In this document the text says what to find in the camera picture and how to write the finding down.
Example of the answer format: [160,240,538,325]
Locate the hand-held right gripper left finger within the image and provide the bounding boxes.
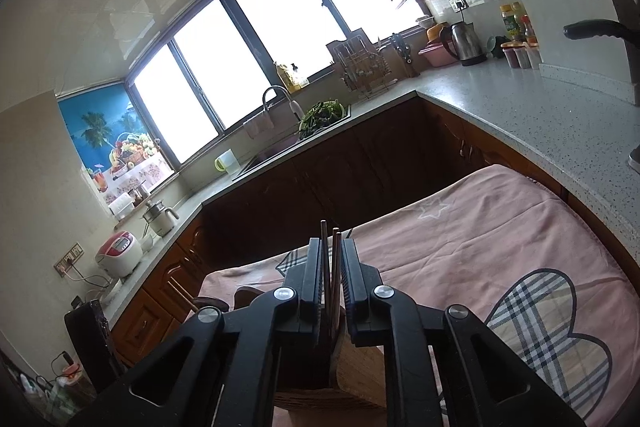
[67,237,326,427]

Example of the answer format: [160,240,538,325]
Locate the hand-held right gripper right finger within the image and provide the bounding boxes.
[340,238,586,427]

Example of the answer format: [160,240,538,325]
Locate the wooden utensil holder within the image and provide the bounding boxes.
[192,287,396,410]

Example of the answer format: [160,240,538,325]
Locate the pale wooden floral chopstick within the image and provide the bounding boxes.
[166,279,200,314]

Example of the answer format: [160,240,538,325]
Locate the pink tablecloth with plaid hearts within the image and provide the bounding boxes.
[197,164,628,427]

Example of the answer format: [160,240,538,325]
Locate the wooden base cabinets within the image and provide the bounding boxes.
[110,97,640,365]

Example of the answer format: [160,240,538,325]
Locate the kitchen sink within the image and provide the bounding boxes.
[231,104,352,182]

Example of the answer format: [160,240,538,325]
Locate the white electric pot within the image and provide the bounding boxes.
[142,201,180,238]

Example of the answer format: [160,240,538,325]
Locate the white dishcloth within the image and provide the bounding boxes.
[243,112,276,138]

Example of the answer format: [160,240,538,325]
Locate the green leafy vegetables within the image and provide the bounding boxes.
[298,101,347,138]

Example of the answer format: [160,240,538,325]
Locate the white and red rice cooker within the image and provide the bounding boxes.
[95,231,141,279]

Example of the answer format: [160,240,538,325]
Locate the steel kitchen faucet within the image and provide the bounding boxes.
[262,86,303,122]

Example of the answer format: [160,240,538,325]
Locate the yellow oil bottle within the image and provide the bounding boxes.
[274,61,296,90]

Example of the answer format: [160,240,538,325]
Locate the knife block with knives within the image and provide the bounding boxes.
[390,33,418,78]

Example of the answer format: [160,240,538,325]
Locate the kitchen window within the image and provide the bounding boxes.
[125,0,431,165]

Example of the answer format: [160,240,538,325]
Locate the pink plastic basin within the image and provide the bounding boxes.
[417,42,458,68]

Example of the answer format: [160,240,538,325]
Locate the grey speckled countertop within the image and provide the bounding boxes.
[92,57,640,323]

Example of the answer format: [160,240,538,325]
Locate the tropical beach window blind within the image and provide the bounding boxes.
[57,83,176,208]

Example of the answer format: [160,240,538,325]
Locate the steel electric kettle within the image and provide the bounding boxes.
[440,21,488,66]

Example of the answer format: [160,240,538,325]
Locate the yellow green drink bottle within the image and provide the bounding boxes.
[500,4,523,44]

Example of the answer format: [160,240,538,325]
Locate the red cap sauce bottle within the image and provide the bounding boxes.
[520,14,539,44]

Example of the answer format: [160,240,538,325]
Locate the black wok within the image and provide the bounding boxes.
[563,19,640,42]

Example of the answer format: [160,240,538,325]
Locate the white cup with green handle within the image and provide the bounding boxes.
[215,149,238,175]

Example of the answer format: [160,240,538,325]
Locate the wire dish rack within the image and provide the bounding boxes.
[326,29,398,98]

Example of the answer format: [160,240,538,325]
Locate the white wall socket strip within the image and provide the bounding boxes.
[54,241,85,278]

